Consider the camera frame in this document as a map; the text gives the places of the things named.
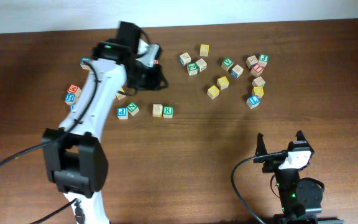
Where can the green Z block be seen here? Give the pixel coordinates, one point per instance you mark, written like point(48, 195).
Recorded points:
point(192, 69)

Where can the blue H block upper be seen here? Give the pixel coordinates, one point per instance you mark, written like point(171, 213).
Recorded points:
point(70, 99)

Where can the yellow O block right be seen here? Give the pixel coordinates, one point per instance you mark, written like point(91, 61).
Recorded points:
point(120, 95)

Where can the green V block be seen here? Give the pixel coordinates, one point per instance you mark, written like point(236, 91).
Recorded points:
point(227, 63)

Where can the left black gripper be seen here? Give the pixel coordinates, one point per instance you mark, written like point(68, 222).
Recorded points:
point(155, 83)

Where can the green R block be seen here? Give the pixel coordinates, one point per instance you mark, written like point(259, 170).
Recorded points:
point(167, 112)

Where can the green J block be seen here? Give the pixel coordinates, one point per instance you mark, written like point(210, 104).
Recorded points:
point(263, 60)

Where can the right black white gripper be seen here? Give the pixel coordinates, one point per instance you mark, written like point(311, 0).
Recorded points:
point(271, 165)

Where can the plain block red blue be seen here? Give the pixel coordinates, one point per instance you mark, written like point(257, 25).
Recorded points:
point(251, 61)

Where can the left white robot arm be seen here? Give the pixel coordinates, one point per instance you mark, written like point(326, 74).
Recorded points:
point(74, 158)

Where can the plain block green side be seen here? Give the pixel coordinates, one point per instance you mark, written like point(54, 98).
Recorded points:
point(259, 81)

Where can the red I block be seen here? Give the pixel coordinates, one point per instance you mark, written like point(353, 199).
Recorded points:
point(256, 70)

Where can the yellow block top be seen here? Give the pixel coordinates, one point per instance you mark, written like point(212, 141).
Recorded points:
point(204, 50)

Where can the yellow E block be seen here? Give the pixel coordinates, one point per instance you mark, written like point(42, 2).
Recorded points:
point(213, 92)

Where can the red M block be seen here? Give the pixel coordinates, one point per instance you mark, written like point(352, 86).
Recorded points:
point(74, 89)

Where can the yellow S block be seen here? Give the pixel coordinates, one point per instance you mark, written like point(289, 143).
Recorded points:
point(157, 110)
point(222, 82)

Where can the blue L block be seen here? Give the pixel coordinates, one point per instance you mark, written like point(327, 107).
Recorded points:
point(253, 101)

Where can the blue P block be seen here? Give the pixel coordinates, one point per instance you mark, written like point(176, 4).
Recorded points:
point(122, 113)

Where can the plain soccer ball block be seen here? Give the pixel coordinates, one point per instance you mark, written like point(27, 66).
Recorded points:
point(201, 64)

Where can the green N block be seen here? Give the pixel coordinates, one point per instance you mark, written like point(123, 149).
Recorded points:
point(132, 108)

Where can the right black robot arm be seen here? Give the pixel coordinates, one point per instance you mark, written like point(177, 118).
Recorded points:
point(300, 197)

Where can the blue S block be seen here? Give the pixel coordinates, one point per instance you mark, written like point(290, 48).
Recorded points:
point(84, 63)

